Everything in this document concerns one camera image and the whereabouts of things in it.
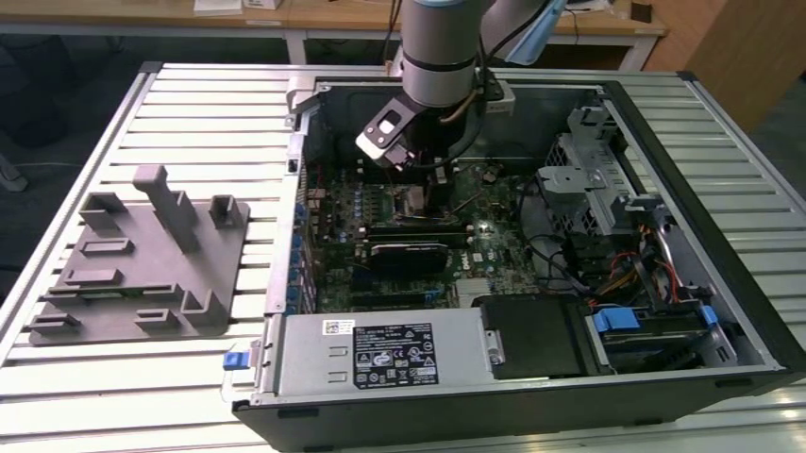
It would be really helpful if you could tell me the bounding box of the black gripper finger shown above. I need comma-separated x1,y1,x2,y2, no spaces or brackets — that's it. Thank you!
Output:
430,168,454,216

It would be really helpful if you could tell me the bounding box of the silver CPU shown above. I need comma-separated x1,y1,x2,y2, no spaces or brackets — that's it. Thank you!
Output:
402,186,437,214

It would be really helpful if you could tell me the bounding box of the CPU socket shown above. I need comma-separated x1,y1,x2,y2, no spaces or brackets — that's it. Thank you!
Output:
391,183,459,224

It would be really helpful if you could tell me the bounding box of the black graphics card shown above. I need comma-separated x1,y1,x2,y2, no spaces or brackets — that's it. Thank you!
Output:
367,241,454,277

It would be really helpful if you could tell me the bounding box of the green motherboard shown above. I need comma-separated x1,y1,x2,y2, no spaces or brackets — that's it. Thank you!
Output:
301,158,572,316

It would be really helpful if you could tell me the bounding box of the silver metal disk bay cage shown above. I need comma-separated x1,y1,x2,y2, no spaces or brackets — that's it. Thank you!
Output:
534,106,666,240

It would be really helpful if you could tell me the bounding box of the silver finned heat sink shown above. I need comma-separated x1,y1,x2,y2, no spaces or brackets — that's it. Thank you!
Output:
454,277,496,304

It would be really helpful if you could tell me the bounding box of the grey plastic case latch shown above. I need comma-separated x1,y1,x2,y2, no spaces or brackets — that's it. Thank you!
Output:
285,76,318,129

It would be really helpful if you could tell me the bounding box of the black plastic shroud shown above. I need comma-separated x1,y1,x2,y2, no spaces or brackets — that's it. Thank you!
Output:
478,294,604,382

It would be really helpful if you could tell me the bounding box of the silver power supply unit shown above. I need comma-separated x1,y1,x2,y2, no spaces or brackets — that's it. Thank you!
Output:
275,309,501,398

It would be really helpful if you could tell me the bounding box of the hard disk in blue carrier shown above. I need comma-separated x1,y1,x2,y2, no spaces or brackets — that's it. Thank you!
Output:
584,304,740,377

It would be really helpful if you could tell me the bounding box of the blue release latch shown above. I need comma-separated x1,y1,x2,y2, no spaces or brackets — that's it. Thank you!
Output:
223,343,254,372

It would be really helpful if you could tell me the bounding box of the grey parts rack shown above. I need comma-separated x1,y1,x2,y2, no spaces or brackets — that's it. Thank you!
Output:
28,164,254,348

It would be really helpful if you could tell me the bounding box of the black open PC case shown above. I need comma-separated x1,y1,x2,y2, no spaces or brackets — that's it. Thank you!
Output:
230,70,806,453

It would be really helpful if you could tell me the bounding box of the wooden cabinet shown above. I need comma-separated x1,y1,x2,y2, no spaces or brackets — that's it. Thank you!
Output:
645,0,806,136

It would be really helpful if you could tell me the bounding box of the wooden desk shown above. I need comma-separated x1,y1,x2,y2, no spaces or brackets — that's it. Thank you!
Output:
0,0,670,72

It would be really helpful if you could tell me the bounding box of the green RAM stick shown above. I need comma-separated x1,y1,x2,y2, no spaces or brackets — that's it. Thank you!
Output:
75,288,173,299

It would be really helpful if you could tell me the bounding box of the grey chair base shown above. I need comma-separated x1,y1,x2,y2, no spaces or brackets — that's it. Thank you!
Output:
0,155,28,193

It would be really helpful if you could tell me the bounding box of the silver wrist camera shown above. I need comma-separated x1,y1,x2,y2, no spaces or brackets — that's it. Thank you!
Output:
354,100,422,170

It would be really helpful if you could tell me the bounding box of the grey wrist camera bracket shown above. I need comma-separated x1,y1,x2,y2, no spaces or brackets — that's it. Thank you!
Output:
482,80,520,115

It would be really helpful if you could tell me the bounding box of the red flat cable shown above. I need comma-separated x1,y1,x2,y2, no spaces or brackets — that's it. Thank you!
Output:
668,263,686,303

